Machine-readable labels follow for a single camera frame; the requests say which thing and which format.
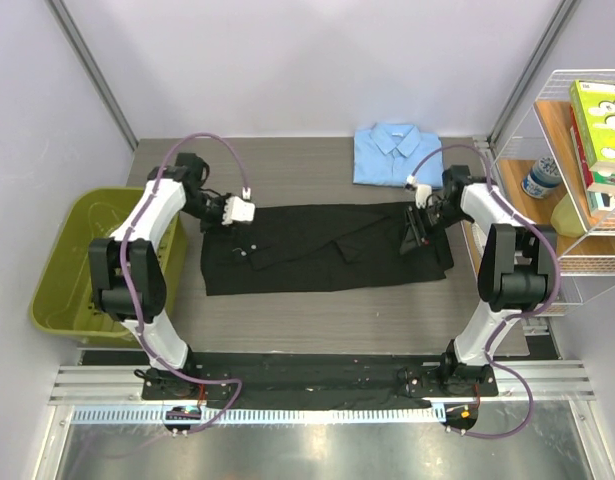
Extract olive green plastic basket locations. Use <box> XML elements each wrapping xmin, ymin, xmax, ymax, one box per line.
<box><xmin>30</xmin><ymin>180</ymin><xmax>187</xmax><ymax>348</ymax></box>

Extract slotted white cable duct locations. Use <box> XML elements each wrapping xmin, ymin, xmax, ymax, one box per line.
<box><xmin>71</xmin><ymin>404</ymin><xmax>446</xmax><ymax>426</ymax></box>

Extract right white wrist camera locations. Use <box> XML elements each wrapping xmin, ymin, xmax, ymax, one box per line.
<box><xmin>405</xmin><ymin>175</ymin><xmax>433</xmax><ymax>209</ymax></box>

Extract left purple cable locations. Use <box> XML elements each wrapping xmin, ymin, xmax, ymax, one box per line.
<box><xmin>101</xmin><ymin>132</ymin><xmax>253</xmax><ymax>459</ymax></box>

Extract black long sleeve shirt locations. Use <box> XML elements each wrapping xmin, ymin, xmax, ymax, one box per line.
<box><xmin>200</xmin><ymin>203</ymin><xmax>454</xmax><ymax>296</ymax></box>

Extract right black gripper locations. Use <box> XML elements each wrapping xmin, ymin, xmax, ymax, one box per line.
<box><xmin>400</xmin><ymin>201</ymin><xmax>470</xmax><ymax>253</ymax></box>

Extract stacked books under green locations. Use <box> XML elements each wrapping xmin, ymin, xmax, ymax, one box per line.
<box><xmin>569</xmin><ymin>107</ymin><xmax>615</xmax><ymax>216</ymax></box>

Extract folded light blue shirt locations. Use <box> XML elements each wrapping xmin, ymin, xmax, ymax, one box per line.
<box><xmin>353</xmin><ymin>123</ymin><xmax>442</xmax><ymax>187</ymax></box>

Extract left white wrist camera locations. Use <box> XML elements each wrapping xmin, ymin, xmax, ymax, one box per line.
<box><xmin>222</xmin><ymin>187</ymin><xmax>256</xmax><ymax>226</ymax></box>

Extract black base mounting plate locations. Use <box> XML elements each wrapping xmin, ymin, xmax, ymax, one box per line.
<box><xmin>83</xmin><ymin>350</ymin><xmax>498</xmax><ymax>411</ymax></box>

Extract green book on top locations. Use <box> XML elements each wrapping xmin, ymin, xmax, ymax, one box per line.
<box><xmin>570</xmin><ymin>80</ymin><xmax>615</xmax><ymax>176</ymax></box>

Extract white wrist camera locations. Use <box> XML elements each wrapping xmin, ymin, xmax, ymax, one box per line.
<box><xmin>405</xmin><ymin>175</ymin><xmax>433</xmax><ymax>209</ymax></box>
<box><xmin>222</xmin><ymin>187</ymin><xmax>256</xmax><ymax>226</ymax></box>

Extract white wire shelf rack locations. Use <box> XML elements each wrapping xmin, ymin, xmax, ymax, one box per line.
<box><xmin>473</xmin><ymin>69</ymin><xmax>615</xmax><ymax>316</ymax></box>

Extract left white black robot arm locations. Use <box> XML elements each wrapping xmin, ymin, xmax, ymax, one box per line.
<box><xmin>88</xmin><ymin>153</ymin><xmax>230</xmax><ymax>399</ymax></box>

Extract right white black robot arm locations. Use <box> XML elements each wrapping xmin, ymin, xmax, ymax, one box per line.
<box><xmin>400</xmin><ymin>166</ymin><xmax>558</xmax><ymax>397</ymax></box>

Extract pale green plastic object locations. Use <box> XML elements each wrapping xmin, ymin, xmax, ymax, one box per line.
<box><xmin>550</xmin><ymin>195</ymin><xmax>585</xmax><ymax>238</ymax></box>

